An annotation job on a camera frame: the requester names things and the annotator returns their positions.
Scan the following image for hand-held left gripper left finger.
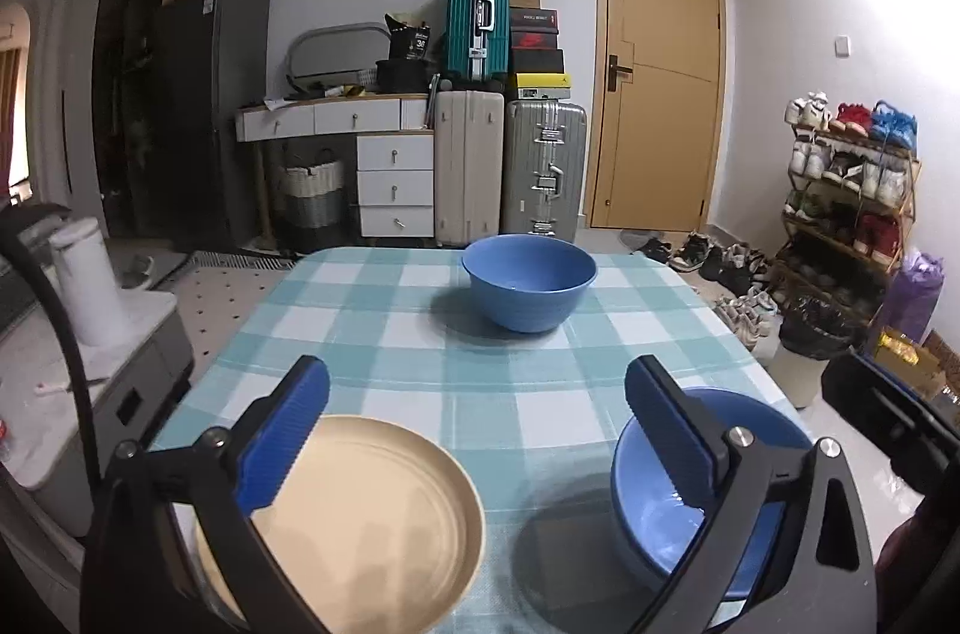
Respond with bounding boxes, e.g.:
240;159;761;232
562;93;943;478
79;355;331;634

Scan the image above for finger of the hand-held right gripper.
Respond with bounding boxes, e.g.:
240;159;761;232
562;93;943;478
820;350;939;448

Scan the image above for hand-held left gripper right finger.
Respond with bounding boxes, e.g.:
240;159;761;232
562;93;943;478
625;355;879;634

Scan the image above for trash bin with black bag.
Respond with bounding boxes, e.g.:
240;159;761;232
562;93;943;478
768;295;864;411

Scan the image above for purple bag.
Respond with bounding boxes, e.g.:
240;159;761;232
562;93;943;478
873;250;947;347

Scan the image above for dotted floor mat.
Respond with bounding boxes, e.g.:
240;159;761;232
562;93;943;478
153;250;302;381

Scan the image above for teal checkered tablecloth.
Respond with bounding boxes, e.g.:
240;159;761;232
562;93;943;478
146;245;820;634

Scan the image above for wooden shoe rack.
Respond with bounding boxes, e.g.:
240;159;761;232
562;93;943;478
772;115;923;321

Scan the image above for grey slipper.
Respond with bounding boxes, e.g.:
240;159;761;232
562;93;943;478
119;254;155;291

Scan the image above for woven laundry basket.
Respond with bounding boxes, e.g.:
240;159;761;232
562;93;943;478
269;149;348;253

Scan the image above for white cylindrical kettle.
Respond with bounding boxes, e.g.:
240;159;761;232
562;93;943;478
48;217;131;347

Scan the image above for rows of assorted shoes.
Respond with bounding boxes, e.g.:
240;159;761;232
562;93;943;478
783;91;920;276

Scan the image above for white drawer desk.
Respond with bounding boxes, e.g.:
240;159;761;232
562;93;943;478
234;91;437;249

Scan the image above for silver suitcase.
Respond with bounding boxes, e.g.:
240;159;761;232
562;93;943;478
500;98;588;242

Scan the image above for beige suitcase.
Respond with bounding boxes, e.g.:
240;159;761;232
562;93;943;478
433;89;506;249

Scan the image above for dark grey fridge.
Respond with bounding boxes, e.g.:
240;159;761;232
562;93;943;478
153;0;272;253

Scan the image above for wooden door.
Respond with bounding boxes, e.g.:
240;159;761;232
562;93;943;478
584;0;728;233

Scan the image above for yellow and black shoe box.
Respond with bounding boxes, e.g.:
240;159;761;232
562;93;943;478
508;71;572;103

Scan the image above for black storage box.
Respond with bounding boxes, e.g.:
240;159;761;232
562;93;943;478
374;59;437;97

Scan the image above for oval grey framed mirror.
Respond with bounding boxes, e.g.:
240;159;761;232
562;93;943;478
286;22;392;95

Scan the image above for black wardrobe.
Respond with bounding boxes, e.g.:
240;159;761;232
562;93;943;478
89;0;219;246

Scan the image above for plain black shoe box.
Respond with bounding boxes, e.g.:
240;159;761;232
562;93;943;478
511;47;566;75

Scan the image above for black paper bag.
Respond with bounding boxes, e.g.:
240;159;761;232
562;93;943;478
384;11;433;64

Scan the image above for red and black shoe box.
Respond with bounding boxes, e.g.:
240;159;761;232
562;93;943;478
509;26;563;52

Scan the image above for brown curtain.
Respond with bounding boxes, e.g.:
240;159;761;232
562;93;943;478
0;2;35;208

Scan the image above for teal suitcase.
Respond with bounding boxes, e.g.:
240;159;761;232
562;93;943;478
447;0;513;84

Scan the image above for black braided cable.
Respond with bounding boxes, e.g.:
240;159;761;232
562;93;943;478
0;206;103;509

